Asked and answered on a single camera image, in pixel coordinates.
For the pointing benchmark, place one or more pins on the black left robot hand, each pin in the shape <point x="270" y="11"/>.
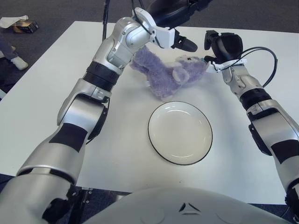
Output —
<point x="168" y="14"/>

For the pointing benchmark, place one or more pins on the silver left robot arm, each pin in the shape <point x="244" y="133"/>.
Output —
<point x="77" y="112"/>

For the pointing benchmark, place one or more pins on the purple plush doll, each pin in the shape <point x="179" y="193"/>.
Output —
<point x="161" y="77"/>

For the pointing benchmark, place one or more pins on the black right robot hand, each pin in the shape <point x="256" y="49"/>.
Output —
<point x="229" y="46"/>

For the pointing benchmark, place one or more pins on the dark cardboard box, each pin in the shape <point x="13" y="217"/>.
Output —
<point x="26" y="26"/>

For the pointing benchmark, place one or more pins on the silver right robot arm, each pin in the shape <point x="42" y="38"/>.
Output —
<point x="275" y="121"/>

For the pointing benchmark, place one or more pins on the white cloth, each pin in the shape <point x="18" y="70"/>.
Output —
<point x="9" y="21"/>

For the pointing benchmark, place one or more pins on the white plate with black rim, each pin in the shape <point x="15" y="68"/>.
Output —
<point x="180" y="133"/>

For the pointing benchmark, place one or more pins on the white shoe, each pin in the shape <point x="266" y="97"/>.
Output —
<point x="19" y="64"/>

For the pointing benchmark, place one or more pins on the grey robot torso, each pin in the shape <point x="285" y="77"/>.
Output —
<point x="163" y="205"/>

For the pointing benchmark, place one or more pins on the black table leg bracket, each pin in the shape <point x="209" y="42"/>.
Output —
<point x="84" y="198"/>

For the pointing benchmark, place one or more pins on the grey trouser leg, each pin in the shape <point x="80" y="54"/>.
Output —
<point x="5" y="49"/>

